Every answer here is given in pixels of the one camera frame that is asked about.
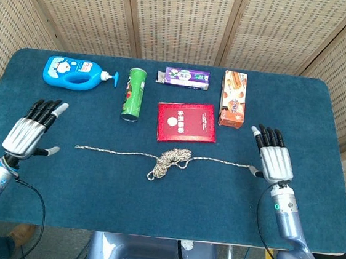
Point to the purple toothpaste box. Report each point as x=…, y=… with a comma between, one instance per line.
x=185, y=75

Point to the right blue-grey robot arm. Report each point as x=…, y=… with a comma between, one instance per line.
x=288, y=222

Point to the dark blue table cloth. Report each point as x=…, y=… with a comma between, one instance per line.
x=91, y=195

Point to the white round table bracket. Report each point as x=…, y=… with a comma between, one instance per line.
x=187, y=246

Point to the red certificate booklet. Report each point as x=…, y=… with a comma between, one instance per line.
x=186, y=124

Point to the orange biscuit box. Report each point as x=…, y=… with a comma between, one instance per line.
x=232, y=105

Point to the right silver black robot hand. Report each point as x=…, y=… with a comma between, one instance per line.
x=276, y=163

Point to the green chips can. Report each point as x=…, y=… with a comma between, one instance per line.
x=133, y=94

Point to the blue pump soap bottle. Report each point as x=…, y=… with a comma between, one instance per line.
x=58, y=71

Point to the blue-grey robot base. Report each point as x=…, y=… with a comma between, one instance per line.
x=147, y=256

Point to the brown shoe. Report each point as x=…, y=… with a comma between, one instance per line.
x=24, y=234

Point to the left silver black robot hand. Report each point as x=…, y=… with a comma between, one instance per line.
x=23, y=135

